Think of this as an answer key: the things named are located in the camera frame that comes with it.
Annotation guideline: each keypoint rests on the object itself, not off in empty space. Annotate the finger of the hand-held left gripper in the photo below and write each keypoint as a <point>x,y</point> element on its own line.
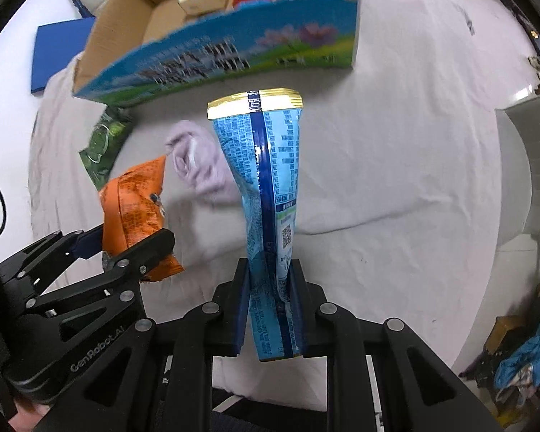
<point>153,245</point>
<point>90,243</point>

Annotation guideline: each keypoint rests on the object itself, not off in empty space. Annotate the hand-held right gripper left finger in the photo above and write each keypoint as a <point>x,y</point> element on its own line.
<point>242,310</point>

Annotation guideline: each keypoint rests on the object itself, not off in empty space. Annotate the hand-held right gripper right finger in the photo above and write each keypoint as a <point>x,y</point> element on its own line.
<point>297,310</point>

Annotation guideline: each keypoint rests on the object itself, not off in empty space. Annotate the orange snack packet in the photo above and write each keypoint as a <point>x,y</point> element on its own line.
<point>135,207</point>

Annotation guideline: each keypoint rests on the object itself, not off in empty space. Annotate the blue snack packet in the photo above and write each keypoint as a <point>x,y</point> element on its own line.
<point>270,166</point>

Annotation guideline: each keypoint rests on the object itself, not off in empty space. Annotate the printed cardboard box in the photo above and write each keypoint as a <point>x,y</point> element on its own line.
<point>207,54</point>

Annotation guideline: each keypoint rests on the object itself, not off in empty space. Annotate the person's left hand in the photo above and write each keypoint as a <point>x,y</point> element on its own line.
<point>27,415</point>

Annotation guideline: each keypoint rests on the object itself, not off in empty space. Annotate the purple cloth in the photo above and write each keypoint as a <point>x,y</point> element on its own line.
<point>198,166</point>

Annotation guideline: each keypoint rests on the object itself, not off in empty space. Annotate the green snack packet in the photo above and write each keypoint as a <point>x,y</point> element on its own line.
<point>103,144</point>

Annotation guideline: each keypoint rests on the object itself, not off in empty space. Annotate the white bed sheet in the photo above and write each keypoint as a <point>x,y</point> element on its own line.
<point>387,189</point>

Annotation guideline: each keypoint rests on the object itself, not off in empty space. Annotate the blue board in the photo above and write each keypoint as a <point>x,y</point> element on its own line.
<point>58,54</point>

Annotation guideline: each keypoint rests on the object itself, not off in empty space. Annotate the small brown cardboard box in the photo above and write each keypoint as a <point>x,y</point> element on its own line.
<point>504,333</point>

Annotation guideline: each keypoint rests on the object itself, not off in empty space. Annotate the blue crumpled cloth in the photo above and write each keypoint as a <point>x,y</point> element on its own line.
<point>531,351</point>

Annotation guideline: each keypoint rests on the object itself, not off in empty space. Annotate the white power strip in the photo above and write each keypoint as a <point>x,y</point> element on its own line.
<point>539,68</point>

